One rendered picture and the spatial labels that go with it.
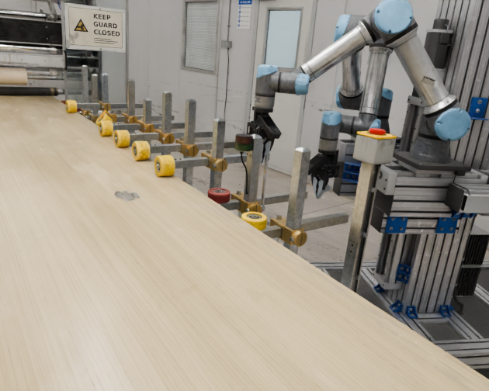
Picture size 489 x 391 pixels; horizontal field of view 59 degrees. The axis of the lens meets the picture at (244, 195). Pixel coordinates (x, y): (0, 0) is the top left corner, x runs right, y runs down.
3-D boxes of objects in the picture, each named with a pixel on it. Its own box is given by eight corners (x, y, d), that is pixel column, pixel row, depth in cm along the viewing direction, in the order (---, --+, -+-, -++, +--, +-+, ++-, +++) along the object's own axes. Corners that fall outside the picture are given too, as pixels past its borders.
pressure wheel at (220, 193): (221, 214, 163) (223, 185, 160) (232, 222, 157) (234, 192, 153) (202, 217, 159) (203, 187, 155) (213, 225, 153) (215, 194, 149)
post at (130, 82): (133, 160, 263) (133, 79, 248) (134, 161, 261) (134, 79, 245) (127, 160, 261) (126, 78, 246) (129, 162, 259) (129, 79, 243)
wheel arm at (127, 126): (189, 127, 254) (190, 121, 253) (192, 128, 251) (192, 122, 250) (104, 129, 227) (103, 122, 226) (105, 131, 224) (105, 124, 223)
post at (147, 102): (148, 183, 246) (149, 98, 231) (150, 185, 244) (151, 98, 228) (142, 184, 244) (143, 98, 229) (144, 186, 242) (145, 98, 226)
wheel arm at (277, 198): (301, 198, 181) (303, 188, 180) (306, 200, 178) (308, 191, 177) (210, 212, 157) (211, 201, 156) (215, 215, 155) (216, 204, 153)
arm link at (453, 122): (466, 125, 161) (395, -8, 151) (480, 132, 147) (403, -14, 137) (435, 141, 164) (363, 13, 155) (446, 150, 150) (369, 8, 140)
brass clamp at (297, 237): (281, 229, 149) (283, 216, 148) (307, 245, 139) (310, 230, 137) (267, 232, 146) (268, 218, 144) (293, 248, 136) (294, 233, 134)
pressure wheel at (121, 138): (126, 126, 207) (131, 138, 203) (123, 138, 212) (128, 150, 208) (113, 126, 204) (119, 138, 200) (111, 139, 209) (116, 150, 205)
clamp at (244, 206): (241, 204, 168) (241, 192, 167) (261, 216, 158) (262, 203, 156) (228, 205, 165) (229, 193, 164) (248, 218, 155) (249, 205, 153)
